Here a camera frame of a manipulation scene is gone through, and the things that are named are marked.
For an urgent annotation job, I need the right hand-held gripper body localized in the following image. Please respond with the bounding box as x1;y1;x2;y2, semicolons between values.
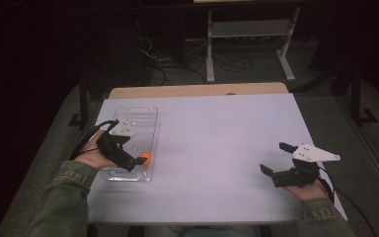
270;143;341;189

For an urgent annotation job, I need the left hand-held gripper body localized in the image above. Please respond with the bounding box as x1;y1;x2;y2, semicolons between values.
96;118;137;173

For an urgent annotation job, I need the orange ball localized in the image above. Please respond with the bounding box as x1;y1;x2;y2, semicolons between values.
140;151;152;167

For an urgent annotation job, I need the clear plastic tray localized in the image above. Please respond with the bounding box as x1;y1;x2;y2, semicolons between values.
96;106;162;183

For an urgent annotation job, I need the person's left hand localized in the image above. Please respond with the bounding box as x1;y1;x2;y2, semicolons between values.
73;129;119;171

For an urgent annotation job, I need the person's right hand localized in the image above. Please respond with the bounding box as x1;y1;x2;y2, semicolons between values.
284;177;330;202

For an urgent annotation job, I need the black metal stand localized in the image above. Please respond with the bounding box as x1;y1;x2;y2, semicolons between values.
68;75;92;129
349;65;379;127

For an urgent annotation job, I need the light wooden table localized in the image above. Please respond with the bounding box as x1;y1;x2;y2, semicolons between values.
108;82;289;100

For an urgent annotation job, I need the left hand-held gripper cable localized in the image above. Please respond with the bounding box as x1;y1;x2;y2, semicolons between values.
68;118;119;161

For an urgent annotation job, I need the hand-held gripper cable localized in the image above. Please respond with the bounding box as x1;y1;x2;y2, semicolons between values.
315;166;378;237
68;118;119;161

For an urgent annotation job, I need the right hand-held gripper cable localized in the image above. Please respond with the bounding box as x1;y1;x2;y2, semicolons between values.
315;166;378;237

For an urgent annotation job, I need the bundle of floor cables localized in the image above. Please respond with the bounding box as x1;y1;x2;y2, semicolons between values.
137;36;270;87

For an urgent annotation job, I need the white metal frame desk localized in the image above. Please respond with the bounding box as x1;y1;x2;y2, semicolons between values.
192;0;301;83

